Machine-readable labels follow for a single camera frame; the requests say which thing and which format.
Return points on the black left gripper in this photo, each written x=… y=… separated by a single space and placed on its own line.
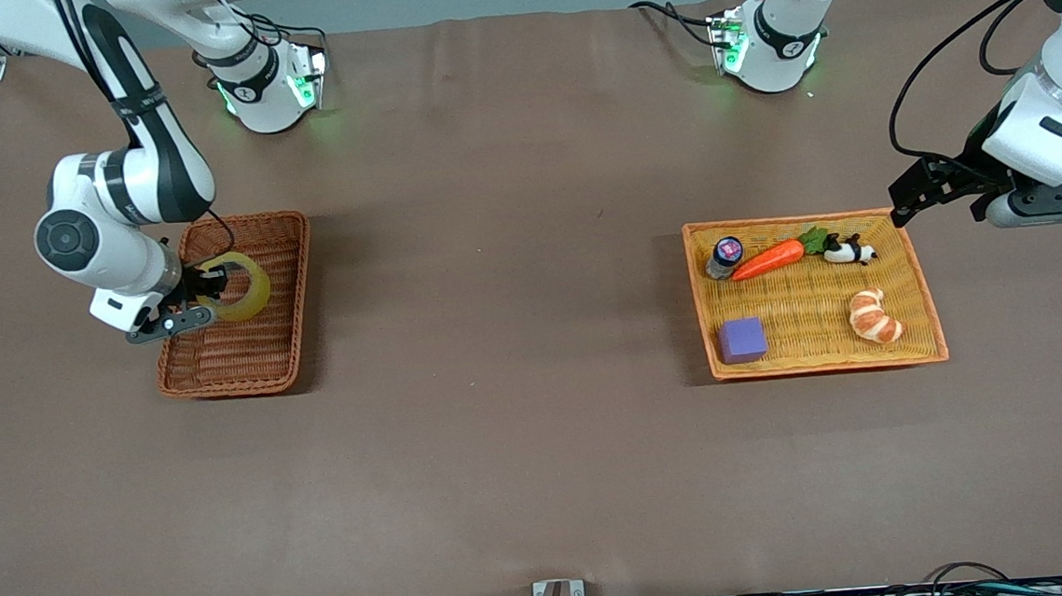
x=968 y=172

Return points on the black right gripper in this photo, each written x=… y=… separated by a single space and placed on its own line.
x=193 y=285

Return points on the clear yellowish tape roll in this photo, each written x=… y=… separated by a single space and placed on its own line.
x=255 y=299

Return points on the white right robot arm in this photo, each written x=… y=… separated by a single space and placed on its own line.
x=144 y=110

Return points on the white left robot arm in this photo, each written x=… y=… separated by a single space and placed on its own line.
x=780 y=47

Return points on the brown wicker basket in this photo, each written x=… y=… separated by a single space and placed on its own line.
x=236 y=356

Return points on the yellow wicker basket orange rim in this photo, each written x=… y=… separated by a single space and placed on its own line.
x=814 y=334

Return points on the toy panda figure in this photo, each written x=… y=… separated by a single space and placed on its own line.
x=853 y=254

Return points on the toy croissant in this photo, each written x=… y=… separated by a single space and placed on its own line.
x=874 y=321

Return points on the toy orange carrot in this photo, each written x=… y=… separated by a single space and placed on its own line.
x=771 y=259

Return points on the small bottle colourful lid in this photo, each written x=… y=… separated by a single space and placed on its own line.
x=727 y=252

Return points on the purple foam cube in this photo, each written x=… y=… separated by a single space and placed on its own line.
x=744 y=341

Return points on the brown table cover sheet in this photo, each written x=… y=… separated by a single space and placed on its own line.
x=490 y=245

